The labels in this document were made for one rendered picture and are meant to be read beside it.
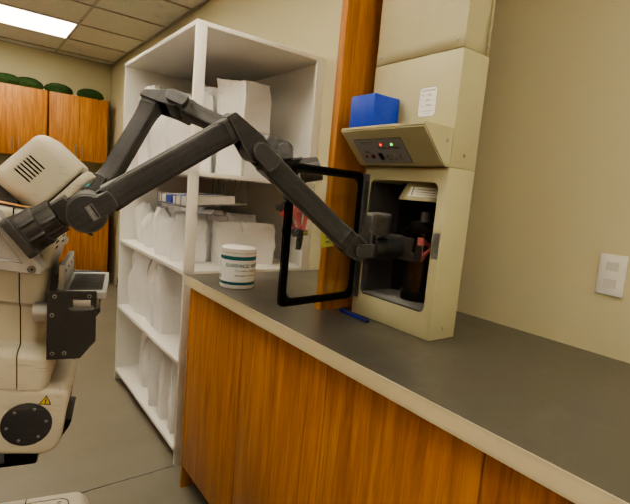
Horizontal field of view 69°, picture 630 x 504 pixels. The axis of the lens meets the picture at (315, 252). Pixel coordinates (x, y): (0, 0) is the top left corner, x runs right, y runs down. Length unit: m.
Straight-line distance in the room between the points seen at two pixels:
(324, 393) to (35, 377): 0.68
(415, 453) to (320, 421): 0.32
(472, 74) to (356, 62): 0.39
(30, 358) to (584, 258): 1.48
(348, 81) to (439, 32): 0.31
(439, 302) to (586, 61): 0.82
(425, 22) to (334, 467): 1.20
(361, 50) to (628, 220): 0.91
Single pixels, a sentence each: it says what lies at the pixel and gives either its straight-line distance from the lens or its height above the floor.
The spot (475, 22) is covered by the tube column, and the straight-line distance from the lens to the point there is 1.38.
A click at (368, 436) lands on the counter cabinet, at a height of 0.77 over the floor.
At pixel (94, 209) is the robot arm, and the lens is 1.02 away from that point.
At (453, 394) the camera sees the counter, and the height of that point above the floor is 0.94.
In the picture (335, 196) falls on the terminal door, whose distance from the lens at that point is 1.37.
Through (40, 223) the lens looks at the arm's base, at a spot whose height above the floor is 1.21.
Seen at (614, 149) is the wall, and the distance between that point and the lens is 1.55.
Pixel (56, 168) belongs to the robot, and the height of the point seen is 1.32.
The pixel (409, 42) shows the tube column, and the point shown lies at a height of 1.76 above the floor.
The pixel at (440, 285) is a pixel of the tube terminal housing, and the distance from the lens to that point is 1.30.
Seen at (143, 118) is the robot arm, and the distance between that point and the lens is 1.55.
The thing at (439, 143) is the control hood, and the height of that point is 1.46.
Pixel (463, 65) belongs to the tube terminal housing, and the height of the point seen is 1.67.
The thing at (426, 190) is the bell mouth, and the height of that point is 1.35.
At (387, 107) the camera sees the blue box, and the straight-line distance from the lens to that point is 1.38.
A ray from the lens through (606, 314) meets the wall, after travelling 1.54.
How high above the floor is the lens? 1.31
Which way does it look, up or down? 7 degrees down
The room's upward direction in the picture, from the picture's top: 5 degrees clockwise
